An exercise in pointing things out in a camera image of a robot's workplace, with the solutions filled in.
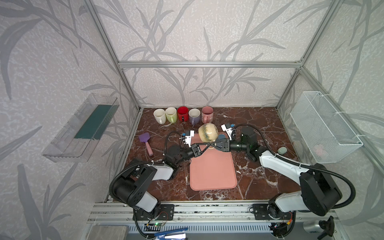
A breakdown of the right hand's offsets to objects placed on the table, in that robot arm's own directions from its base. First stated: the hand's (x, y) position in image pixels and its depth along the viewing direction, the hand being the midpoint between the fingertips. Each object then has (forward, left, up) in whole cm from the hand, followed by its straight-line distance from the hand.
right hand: (212, 141), depth 77 cm
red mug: (+32, +19, -14) cm, 40 cm away
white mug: (+28, +35, -13) cm, 47 cm away
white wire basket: (-6, -48, +12) cm, 50 cm away
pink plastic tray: (-8, -2, -18) cm, 20 cm away
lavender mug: (+31, +11, -15) cm, 36 cm away
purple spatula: (+15, +46, -20) cm, 52 cm away
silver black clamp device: (-36, -44, -6) cm, 57 cm away
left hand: (-1, +1, 0) cm, 2 cm away
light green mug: (+31, +28, -13) cm, 43 cm away
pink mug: (+28, +2, -11) cm, 30 cm away
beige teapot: (+2, +2, +6) cm, 6 cm away
